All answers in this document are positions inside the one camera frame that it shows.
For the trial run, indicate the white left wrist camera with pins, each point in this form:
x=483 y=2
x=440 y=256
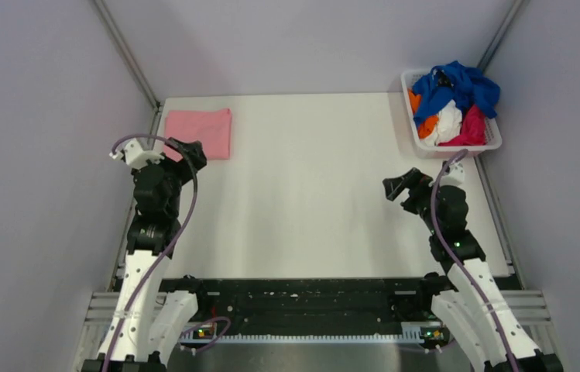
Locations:
x=133 y=154

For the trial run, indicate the left corner metal post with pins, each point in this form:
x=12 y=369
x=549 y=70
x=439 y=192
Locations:
x=124 y=51

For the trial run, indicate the corner metal post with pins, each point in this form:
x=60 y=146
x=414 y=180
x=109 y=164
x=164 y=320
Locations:
x=124 y=51
x=513 y=12

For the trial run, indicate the white slotted cable duct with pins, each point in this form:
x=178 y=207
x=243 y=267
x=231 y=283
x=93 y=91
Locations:
x=412 y=333

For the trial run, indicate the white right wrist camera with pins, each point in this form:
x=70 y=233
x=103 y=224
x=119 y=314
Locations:
x=454 y=174

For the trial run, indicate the magenta t shirt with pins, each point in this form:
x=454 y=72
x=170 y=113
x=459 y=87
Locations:
x=473 y=130

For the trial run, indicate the folded pink t shirt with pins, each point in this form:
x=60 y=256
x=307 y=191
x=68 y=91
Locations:
x=213 y=129

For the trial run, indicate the blue t shirt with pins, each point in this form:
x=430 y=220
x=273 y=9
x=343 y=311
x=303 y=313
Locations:
x=454 y=82

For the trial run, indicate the orange t shirt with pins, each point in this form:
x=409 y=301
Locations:
x=427 y=127

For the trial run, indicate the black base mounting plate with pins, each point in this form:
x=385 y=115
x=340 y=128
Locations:
x=312 y=307

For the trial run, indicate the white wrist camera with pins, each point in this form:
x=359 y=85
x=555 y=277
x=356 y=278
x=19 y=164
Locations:
x=454 y=174
x=133 y=154

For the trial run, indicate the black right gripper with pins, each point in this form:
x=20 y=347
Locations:
x=417 y=181

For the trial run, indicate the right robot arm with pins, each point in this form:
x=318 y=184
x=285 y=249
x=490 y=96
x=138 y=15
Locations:
x=465 y=298

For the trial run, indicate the white plastic basket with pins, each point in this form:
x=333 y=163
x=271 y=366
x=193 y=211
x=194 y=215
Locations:
x=492 y=134

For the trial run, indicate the right corner metal post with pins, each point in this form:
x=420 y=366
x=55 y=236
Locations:
x=513 y=12

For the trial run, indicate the white t shirt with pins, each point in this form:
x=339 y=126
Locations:
x=448 y=127

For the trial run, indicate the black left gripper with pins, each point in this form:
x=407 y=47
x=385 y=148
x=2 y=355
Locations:
x=193 y=150

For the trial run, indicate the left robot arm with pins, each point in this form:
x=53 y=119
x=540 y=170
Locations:
x=165 y=192

